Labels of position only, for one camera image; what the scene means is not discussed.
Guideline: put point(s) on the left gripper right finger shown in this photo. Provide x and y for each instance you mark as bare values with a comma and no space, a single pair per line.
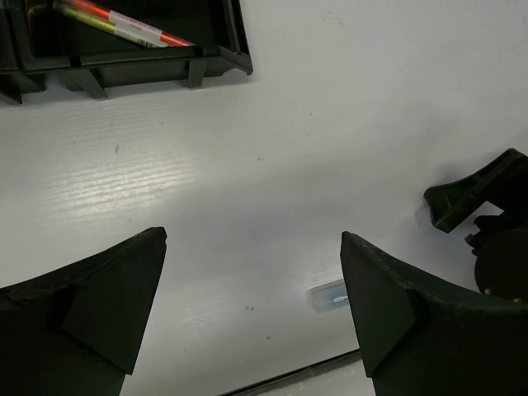
421,335

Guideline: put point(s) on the blue highlighter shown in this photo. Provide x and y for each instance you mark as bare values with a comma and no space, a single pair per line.
329,296

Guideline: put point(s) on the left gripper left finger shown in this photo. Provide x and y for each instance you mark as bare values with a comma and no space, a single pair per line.
78,330

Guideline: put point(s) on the orange thin pen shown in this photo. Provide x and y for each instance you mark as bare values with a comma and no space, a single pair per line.
128,28

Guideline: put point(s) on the black four-compartment tray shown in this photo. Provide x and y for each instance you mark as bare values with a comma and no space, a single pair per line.
195,40

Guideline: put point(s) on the yellow thin pen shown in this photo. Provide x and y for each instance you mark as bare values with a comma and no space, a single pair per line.
87,19

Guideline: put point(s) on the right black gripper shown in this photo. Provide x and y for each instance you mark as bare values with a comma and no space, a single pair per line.
500,245

